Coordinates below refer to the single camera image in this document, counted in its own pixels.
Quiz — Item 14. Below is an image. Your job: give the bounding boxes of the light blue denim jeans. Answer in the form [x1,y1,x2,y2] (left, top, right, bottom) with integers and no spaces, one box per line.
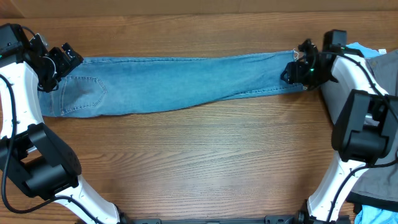
[38,51,303,118]

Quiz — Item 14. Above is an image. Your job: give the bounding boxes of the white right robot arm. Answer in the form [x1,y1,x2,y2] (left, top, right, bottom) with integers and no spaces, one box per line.
[265,32,397,223]

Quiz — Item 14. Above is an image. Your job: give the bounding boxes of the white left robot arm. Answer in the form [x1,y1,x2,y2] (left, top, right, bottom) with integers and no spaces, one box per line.
[1,23,129,223]

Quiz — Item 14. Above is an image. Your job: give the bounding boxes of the light blue garment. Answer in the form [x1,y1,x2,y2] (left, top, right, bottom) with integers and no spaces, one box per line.
[347,42,387,58]

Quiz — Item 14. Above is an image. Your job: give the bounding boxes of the grey trousers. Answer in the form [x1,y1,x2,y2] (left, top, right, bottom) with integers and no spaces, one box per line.
[320,49,398,203]

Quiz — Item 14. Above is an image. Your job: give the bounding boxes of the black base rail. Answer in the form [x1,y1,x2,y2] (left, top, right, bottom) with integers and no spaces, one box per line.
[130,215,325,224]

